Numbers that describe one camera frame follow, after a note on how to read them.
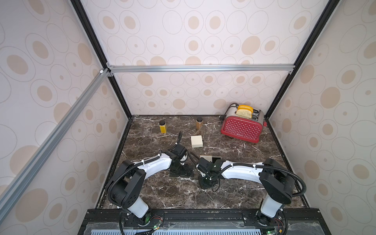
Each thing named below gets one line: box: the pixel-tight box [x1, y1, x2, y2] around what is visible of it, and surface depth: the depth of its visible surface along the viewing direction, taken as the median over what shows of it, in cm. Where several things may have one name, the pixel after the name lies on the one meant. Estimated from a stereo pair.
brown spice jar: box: [195, 116, 204, 130], surface depth 108 cm
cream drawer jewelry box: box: [190, 135, 204, 148], surface depth 104 cm
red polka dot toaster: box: [220, 105, 268, 144], surface depth 99 cm
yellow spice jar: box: [159, 119, 167, 134], surface depth 107 cm
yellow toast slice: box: [237, 104, 254, 114], surface depth 97 cm
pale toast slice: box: [235, 109, 253, 119], surface depth 96 cm
